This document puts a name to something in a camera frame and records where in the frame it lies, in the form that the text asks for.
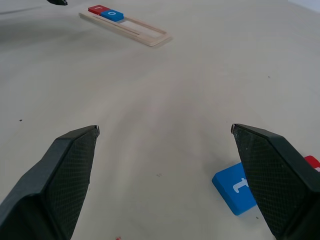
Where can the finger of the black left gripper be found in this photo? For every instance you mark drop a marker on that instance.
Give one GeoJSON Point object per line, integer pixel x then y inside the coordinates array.
{"type": "Point", "coordinates": [58, 1]}

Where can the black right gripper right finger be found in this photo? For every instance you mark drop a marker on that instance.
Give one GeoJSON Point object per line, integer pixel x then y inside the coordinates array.
{"type": "Point", "coordinates": [280, 180]}

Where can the blue letter tile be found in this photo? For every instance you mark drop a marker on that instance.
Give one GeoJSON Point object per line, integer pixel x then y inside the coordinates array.
{"type": "Point", "coordinates": [230, 190]}

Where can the red r letter block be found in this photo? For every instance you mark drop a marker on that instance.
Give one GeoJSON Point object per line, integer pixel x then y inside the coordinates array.
{"type": "Point", "coordinates": [95, 9]}

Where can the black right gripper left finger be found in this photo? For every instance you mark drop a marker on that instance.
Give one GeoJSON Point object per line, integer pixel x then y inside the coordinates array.
{"type": "Point", "coordinates": [45, 195]}

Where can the blue o letter block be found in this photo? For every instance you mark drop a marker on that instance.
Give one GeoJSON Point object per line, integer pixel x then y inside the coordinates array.
{"type": "Point", "coordinates": [112, 15]}

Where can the light wooden letter tray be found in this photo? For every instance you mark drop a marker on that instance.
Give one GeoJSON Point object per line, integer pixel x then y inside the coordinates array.
{"type": "Point", "coordinates": [150, 38]}

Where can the red b letter block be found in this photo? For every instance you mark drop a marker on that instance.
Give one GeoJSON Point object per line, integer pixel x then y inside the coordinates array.
{"type": "Point", "coordinates": [312, 162]}

